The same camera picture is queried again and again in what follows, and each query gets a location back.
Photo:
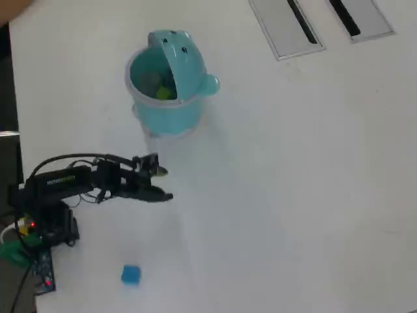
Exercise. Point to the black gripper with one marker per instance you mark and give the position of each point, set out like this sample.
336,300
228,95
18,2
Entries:
133,181

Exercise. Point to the green cube block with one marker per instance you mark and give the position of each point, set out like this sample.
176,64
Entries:
163,93

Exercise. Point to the blue cube block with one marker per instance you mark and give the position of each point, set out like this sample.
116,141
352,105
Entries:
131,275

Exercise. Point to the person forearm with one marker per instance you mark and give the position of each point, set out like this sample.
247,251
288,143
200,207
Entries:
8,6

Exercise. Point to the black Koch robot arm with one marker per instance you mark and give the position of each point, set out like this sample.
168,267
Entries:
58,182

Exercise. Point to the teal plastic bin with lid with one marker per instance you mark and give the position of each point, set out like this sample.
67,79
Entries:
169,114

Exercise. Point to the yellow connector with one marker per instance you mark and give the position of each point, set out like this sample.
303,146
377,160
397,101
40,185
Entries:
23,229

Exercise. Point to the blue circuit board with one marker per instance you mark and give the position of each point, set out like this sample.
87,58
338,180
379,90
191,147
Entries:
44,270

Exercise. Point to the green table clamp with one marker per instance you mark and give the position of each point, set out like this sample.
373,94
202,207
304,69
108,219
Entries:
13,252

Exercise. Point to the dark furniture panel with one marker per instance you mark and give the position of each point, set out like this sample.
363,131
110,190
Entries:
6,98

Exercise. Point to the small wrist camera board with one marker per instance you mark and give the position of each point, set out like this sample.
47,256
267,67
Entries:
148,161

